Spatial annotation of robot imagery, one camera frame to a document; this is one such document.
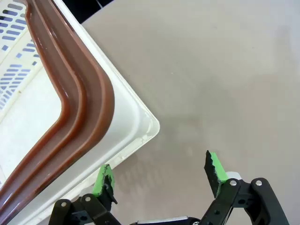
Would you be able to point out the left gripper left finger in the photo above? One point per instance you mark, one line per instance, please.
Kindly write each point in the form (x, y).
(103, 182)

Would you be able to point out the cream plastic shopping basket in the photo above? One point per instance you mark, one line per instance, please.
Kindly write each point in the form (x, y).
(131, 112)

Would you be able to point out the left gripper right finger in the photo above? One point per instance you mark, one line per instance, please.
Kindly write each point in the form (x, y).
(220, 187)

